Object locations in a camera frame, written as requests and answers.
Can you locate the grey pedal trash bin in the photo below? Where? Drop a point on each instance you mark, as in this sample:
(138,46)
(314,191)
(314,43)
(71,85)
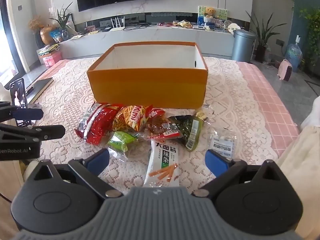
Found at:
(244,42)

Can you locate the pink small heater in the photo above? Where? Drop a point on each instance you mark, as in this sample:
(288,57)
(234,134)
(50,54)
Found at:
(284,70)

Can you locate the red brown meat snack pack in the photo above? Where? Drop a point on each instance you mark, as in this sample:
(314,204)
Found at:
(159,127)

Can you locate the clear pack white candies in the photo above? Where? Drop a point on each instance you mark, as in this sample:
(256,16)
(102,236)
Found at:
(223,142)

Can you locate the white spicy strips pack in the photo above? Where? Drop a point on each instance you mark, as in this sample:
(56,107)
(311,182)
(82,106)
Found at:
(163,167)

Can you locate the white long tv cabinet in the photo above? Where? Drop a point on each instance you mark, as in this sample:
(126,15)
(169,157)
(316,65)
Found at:
(214,43)

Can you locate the brown ceramic vase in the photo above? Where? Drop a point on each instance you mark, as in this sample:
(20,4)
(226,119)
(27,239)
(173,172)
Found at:
(45,34)

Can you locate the dark green snack pack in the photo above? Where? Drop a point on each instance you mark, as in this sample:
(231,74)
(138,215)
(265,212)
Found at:
(190,127)

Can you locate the tall green potted plant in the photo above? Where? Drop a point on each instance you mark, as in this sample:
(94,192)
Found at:
(263,31)

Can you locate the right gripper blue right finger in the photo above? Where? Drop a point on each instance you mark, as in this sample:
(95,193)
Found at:
(225,171)

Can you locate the blue water jug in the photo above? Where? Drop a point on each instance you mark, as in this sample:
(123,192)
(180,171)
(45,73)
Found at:
(294,54)

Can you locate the person leg white sock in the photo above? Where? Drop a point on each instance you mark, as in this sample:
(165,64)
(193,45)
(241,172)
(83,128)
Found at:
(300,164)

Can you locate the orange Mimi snack bag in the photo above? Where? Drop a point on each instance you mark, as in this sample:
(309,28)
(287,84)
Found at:
(131,118)

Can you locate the small potted plant left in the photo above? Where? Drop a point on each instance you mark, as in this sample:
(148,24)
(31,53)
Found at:
(62,17)

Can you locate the red snack bag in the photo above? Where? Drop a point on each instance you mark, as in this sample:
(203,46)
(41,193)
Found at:
(97,122)

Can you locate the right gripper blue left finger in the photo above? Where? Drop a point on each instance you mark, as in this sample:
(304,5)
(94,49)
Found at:
(87,173)

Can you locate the black phone on stand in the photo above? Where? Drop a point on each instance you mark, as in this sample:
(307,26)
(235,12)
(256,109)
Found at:
(18,94)

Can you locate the dark notebook on table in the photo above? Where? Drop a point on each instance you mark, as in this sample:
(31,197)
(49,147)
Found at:
(37,89)

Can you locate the pink lace tablecloth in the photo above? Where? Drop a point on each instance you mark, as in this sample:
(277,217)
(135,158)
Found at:
(149,146)

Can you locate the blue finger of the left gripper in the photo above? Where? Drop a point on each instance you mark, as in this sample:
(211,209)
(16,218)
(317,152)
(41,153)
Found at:
(13,134)
(9,112)

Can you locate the green sausage snack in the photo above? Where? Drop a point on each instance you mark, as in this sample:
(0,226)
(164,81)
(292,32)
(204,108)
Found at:
(121,144)

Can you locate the teddy bear toy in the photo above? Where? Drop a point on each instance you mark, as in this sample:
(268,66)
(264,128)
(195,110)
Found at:
(209,12)

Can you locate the white wifi router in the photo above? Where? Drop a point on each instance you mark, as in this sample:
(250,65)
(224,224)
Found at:
(118,24)

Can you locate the pink cardboard box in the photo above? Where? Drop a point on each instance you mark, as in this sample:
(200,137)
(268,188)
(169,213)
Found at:
(51,59)

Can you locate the trailing green ivy plant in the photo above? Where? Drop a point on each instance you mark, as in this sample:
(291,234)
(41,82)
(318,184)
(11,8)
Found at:
(312,42)

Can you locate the orange cardboard box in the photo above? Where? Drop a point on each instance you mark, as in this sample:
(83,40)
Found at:
(165,74)

